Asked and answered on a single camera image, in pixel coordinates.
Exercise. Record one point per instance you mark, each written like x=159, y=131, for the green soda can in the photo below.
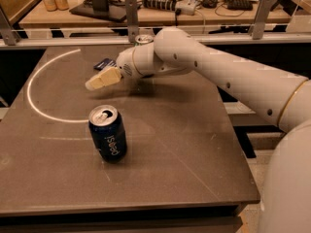
x=143, y=39

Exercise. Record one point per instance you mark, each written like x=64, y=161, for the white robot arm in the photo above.
x=281, y=98

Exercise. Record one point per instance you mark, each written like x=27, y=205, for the blue rxbar blueberry wrapper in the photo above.
x=106, y=62

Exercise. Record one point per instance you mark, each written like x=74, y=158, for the white power adapter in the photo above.
x=187, y=7

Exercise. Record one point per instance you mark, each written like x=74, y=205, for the blue pepsi can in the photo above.
x=107, y=132

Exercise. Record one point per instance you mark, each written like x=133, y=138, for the grey metal fence rail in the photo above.
x=226, y=34

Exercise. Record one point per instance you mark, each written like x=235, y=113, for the black device on desk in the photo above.
x=243, y=5

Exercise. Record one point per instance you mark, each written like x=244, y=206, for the wooden background desk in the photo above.
x=39, y=17

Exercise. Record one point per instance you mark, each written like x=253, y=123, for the black power strip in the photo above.
x=164, y=5

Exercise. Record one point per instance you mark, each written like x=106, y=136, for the black monitor stand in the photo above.
x=100, y=9

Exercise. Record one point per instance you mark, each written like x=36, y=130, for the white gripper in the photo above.
x=125, y=64

